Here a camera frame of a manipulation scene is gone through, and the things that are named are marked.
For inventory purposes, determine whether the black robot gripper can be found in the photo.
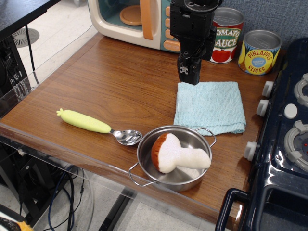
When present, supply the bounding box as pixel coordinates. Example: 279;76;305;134
170;0;217;85

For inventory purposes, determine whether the plush brown white mushroom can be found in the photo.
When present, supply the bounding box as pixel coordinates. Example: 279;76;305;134
151;133;211;174

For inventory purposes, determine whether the stainless steel pot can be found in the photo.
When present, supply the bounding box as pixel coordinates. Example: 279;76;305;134
135;125;213;192

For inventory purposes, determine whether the light blue folded towel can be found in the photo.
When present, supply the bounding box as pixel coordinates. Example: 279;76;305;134
173;81;246;136

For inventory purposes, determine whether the tomato sauce can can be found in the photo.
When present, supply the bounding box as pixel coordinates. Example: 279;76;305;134
210;7;245;64

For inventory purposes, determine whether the toy microwave teal cream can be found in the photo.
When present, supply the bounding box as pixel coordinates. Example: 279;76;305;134
88;0;180;53

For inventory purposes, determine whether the pineapple slices can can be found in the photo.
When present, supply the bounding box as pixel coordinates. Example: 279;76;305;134
238;30;282;76

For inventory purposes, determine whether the dark blue toy stove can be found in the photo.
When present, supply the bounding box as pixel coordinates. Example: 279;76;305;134
216;38;308;231

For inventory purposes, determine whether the black desk at left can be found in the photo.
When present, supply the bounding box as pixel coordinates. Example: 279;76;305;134
0;0;58;96

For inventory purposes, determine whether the clear acrylic table guard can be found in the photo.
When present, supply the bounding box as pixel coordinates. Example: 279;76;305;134
0;35;142;191

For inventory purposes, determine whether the yellow plush toy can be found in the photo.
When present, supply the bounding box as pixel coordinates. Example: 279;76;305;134
0;212;33;231

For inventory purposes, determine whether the spoon with green handle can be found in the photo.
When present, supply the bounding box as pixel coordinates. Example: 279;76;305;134
56;108;142;146

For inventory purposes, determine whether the blue floor cable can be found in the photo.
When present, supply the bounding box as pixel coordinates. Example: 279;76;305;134
47;171;75;231

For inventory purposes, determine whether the black floor cable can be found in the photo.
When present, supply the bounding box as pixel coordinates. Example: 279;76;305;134
42;168;85;231

